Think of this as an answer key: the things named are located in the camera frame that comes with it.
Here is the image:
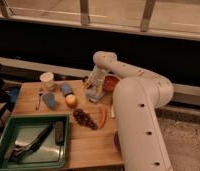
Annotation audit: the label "blue sponge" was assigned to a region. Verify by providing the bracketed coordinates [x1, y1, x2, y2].
[60, 83, 73, 96]

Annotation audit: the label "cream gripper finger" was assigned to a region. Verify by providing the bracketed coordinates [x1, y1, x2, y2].
[94, 88, 102, 97]
[84, 80, 92, 89]

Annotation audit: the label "wooden board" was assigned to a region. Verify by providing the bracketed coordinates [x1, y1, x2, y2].
[12, 80, 123, 170]

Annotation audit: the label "bunch of dark grapes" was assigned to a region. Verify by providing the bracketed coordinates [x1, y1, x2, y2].
[73, 108, 98, 130]

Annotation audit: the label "clear plastic cup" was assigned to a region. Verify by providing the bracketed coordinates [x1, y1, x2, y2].
[40, 72, 55, 91]

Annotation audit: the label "green plastic tray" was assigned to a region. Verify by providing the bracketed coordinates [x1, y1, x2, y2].
[0, 115, 69, 171]

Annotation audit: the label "dark rectangular block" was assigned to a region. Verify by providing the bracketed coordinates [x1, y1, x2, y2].
[55, 121, 64, 146]

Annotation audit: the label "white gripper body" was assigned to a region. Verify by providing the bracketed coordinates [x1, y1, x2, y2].
[88, 66, 108, 89]

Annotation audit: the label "red chili pepper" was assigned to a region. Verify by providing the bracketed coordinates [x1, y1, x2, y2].
[98, 107, 107, 129]

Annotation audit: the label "small metal cup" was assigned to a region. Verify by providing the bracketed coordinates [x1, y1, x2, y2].
[82, 76, 90, 88]

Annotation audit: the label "purple bowl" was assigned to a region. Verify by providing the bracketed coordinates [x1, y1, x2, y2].
[114, 131, 121, 152]

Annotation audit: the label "small fork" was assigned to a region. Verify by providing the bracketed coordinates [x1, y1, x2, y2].
[35, 88, 43, 110]

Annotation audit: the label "peeled banana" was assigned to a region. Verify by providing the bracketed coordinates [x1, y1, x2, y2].
[110, 105, 115, 119]

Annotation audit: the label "black tongs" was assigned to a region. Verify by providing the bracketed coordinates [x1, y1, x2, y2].
[4, 124, 53, 163]

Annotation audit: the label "yellow apple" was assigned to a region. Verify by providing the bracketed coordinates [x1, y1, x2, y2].
[65, 94, 77, 108]

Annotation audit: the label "orange bowl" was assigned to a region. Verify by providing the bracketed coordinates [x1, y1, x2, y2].
[103, 76, 119, 92]

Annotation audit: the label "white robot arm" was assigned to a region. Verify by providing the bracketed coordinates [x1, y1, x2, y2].
[85, 51, 173, 171]

